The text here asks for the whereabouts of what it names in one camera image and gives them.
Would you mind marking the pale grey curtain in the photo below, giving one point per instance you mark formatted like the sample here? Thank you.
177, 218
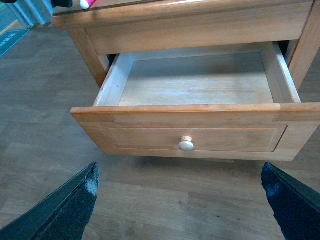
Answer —
32, 12

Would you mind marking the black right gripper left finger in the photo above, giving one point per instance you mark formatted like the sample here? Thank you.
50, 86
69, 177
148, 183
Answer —
63, 215

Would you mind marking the pink highlighter marker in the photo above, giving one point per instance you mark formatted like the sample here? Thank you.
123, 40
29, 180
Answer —
86, 4

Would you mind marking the wooden drawer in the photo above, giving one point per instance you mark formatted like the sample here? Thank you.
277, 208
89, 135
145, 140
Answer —
219, 102

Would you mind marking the green floor mat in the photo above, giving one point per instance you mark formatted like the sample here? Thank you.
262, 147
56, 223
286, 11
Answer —
10, 38

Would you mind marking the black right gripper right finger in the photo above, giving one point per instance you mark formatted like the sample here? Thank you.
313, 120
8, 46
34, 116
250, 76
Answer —
296, 207

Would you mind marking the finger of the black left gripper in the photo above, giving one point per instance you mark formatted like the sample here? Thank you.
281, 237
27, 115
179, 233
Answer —
62, 3

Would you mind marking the wooden nightstand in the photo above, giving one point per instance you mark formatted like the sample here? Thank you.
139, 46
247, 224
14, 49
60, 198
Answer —
120, 26

